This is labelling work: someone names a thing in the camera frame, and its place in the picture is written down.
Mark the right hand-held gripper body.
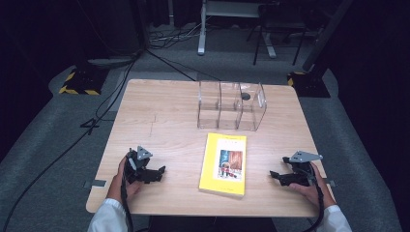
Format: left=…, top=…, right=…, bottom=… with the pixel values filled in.
left=282, top=150, right=324, bottom=188

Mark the white desk frame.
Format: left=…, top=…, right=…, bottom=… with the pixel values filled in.
left=196, top=0, right=278, bottom=60

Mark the slanted grey stand pole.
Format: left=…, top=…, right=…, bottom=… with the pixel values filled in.
left=302, top=0, right=354, bottom=73

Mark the bundle of floor cables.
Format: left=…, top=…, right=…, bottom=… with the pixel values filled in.
left=148, top=21, right=207, bottom=50

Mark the clear acrylic book rack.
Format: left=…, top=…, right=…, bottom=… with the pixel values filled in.
left=196, top=79, right=268, bottom=132

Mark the long black floor cable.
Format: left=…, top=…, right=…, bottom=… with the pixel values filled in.
left=0, top=51, right=143, bottom=232

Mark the black chair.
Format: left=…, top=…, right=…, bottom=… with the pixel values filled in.
left=246, top=2, right=308, bottom=67

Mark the person's right hand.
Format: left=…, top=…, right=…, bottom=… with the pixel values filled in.
left=288, top=162, right=337, bottom=210

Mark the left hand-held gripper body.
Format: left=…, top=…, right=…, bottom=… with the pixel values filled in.
left=124, top=145, right=162, bottom=185

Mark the thin black floor cable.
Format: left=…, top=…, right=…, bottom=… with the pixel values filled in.
left=144, top=47, right=221, bottom=82

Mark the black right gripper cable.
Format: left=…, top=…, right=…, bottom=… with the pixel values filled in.
left=301, top=162, right=325, bottom=232

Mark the black yellow striped stand base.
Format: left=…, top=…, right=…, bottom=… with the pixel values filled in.
left=58, top=66, right=110, bottom=97
left=286, top=71, right=332, bottom=99

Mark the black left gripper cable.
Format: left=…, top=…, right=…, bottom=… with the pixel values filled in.
left=120, top=157, right=135, bottom=232

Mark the person's left hand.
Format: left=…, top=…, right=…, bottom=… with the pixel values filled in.
left=106, top=156, right=143, bottom=205

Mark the yellow book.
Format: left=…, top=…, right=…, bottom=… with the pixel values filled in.
left=198, top=131, right=248, bottom=198

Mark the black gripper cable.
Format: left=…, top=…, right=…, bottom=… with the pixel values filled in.
left=301, top=162, right=325, bottom=232
left=120, top=157, right=135, bottom=232

